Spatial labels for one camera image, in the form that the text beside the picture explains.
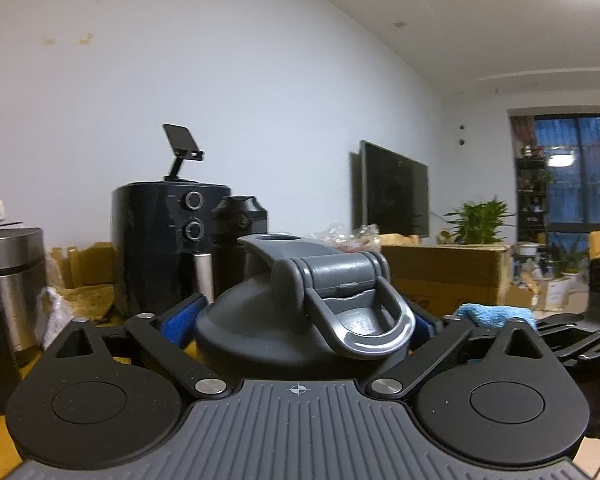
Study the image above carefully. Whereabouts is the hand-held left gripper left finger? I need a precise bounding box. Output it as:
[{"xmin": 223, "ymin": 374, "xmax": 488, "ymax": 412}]
[{"xmin": 55, "ymin": 294, "xmax": 232, "ymax": 403}]

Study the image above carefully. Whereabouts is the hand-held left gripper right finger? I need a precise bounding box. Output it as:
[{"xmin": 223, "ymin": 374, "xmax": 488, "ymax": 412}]
[{"xmin": 366, "ymin": 310, "xmax": 548, "ymax": 403}]

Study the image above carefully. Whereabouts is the blue microfiber cloth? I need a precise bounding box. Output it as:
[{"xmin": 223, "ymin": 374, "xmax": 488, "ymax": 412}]
[{"xmin": 452, "ymin": 302, "xmax": 538, "ymax": 332}]

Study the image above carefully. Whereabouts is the grey bottle lid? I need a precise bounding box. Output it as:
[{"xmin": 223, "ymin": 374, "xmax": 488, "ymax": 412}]
[{"xmin": 195, "ymin": 232, "xmax": 416, "ymax": 386}]

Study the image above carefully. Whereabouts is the small potted plant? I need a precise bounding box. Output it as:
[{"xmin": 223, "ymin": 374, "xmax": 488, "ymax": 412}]
[{"xmin": 550, "ymin": 245, "xmax": 589, "ymax": 282}]

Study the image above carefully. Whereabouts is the cardboard box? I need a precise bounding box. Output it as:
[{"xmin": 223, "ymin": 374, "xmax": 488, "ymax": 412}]
[{"xmin": 380, "ymin": 242, "xmax": 513, "ymax": 313}]

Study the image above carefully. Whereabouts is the dark blue air fryer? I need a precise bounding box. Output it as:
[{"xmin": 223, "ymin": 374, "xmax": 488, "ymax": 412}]
[{"xmin": 111, "ymin": 180, "xmax": 231, "ymax": 318}]

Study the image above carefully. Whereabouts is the black water bottle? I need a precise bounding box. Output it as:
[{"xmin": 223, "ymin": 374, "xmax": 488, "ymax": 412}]
[{"xmin": 210, "ymin": 195, "xmax": 269, "ymax": 306}]

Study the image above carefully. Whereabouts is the window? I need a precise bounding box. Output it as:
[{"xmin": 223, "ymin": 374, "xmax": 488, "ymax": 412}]
[{"xmin": 510, "ymin": 115, "xmax": 600, "ymax": 236}]

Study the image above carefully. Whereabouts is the plastic bag of food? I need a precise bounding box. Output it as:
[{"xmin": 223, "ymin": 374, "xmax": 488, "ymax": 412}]
[{"xmin": 310, "ymin": 222, "xmax": 383, "ymax": 254}]

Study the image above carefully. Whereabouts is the potted green plant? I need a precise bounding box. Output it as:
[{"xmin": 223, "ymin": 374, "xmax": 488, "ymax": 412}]
[{"xmin": 442, "ymin": 197, "xmax": 516, "ymax": 246}]

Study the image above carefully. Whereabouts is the white plastic bag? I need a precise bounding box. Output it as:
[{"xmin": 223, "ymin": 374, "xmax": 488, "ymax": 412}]
[{"xmin": 35, "ymin": 287, "xmax": 76, "ymax": 349}]

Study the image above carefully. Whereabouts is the silver rice cooker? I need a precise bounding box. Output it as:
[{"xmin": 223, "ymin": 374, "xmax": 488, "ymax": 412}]
[{"xmin": 0, "ymin": 226, "xmax": 48, "ymax": 361}]

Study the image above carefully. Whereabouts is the black phone stand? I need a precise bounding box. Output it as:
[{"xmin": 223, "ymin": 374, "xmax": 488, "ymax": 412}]
[{"xmin": 161, "ymin": 122, "xmax": 204, "ymax": 182}]

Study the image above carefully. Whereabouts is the wall television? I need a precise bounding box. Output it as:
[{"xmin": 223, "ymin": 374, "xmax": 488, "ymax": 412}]
[{"xmin": 350, "ymin": 140, "xmax": 430, "ymax": 238}]

